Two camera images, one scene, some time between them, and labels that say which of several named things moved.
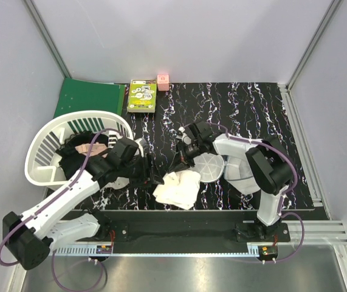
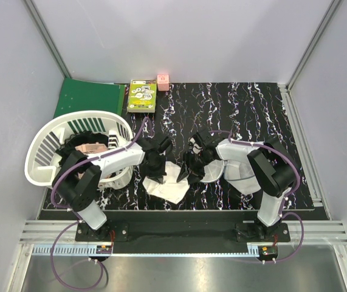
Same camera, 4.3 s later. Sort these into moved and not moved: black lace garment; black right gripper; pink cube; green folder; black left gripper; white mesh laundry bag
Moved: black left gripper; black right gripper
Not moved: white mesh laundry bag; pink cube; green folder; black lace garment
